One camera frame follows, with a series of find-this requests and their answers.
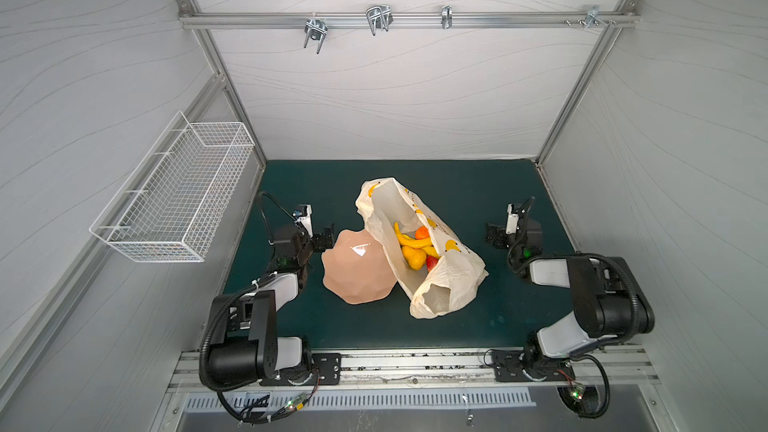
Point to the aluminium crossbar rail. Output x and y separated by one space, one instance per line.
401 20

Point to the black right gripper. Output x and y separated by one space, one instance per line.
498 234

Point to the yellow banana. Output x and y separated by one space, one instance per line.
431 251
405 240

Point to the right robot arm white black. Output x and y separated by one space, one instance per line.
608 306

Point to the metal u-bolt clamp left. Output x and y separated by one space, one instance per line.
315 31

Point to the yellow mango fruit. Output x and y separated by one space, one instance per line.
414 257

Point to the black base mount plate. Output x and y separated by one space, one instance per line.
318 368
523 365

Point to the metal bolt clamp right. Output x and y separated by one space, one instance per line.
591 19

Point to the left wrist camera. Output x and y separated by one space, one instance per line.
302 216

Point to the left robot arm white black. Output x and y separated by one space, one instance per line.
241 344

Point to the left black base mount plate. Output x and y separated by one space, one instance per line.
318 368

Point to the cream banana print plastic bag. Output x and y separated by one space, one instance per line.
438 273

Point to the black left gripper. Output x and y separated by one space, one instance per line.
326 237

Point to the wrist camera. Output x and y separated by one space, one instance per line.
513 217
302 216

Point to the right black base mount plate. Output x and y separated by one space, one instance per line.
523 365

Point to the small metal bracket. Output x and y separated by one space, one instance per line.
446 17

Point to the metal u-bolt clamp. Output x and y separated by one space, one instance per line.
315 31
379 17

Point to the pink wavy fruit plate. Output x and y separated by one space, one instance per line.
356 269

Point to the white vent grille strip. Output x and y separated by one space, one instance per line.
331 399

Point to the white wire basket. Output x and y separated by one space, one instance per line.
170 206

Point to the metal u-bolt clamp middle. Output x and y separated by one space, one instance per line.
379 17

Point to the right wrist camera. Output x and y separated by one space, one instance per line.
513 217

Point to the orange fruit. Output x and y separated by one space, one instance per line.
422 233

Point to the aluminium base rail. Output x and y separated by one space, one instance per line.
445 367

